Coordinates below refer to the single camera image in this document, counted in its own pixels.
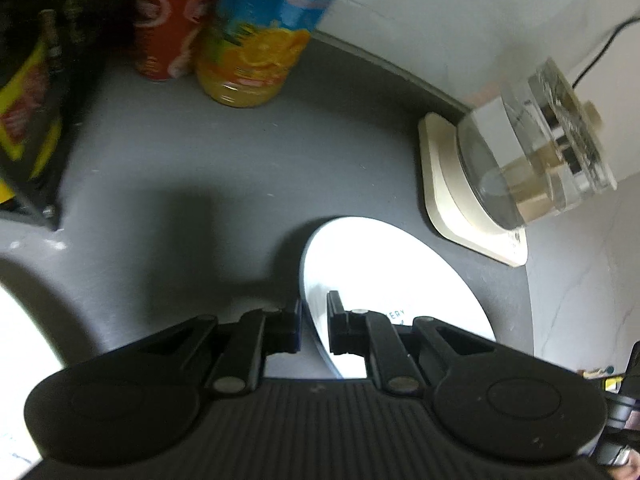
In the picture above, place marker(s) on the red drink can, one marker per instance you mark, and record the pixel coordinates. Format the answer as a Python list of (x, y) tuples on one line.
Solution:
[(167, 30)]

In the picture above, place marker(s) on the glass kettle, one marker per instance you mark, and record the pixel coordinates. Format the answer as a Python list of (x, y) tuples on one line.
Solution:
[(535, 160)]

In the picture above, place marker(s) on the small white plate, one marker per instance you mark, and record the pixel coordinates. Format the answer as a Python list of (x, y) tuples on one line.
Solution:
[(380, 270)]

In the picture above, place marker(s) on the black metal rack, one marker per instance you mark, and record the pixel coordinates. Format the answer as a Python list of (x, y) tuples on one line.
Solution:
[(65, 110)]

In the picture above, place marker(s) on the cream kettle base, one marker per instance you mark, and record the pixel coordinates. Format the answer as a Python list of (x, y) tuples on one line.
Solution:
[(450, 200)]

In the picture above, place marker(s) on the orange juice bottle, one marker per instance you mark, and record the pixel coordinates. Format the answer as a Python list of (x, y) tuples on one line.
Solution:
[(265, 35)]

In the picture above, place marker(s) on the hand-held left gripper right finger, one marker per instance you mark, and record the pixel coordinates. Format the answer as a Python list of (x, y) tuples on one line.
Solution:
[(336, 330)]

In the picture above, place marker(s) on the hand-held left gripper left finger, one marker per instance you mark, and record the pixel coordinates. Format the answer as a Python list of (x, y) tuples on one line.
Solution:
[(287, 332)]

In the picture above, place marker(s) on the large white plate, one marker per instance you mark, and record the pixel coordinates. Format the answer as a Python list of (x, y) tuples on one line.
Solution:
[(25, 360)]

